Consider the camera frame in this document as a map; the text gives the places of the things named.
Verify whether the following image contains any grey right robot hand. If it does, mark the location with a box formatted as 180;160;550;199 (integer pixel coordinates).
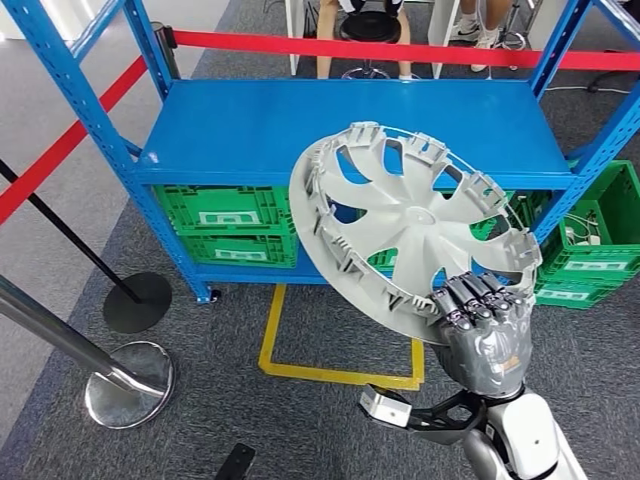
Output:
429;270;534;399

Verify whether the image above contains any grey plastic wheel hubcap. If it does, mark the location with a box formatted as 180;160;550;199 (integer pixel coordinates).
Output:
288;121;543;346

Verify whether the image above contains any blue metal shelf rack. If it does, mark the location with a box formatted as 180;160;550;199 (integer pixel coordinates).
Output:
0;0;640;306

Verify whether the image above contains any yellow floor marking tape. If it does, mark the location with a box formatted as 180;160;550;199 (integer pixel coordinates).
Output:
257;283;426;392

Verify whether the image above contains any black round stool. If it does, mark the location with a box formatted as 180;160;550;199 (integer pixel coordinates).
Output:
339;9;404;81

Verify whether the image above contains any person on black stool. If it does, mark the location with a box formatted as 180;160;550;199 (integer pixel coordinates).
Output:
315;0;415;81

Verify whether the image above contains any black stanchion with round base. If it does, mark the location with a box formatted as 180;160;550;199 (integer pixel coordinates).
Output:
0;158;174;335

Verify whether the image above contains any chrome stanchion with round base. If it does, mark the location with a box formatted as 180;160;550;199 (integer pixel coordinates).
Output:
0;274;176;431

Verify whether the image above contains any white cable bundle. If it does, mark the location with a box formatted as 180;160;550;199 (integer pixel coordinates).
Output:
561;210;605;248

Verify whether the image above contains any green crate holding cables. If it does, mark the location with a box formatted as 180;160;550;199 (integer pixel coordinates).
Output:
536;160;640;287

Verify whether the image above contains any black barrier post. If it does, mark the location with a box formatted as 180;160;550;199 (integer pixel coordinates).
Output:
149;21;181;82

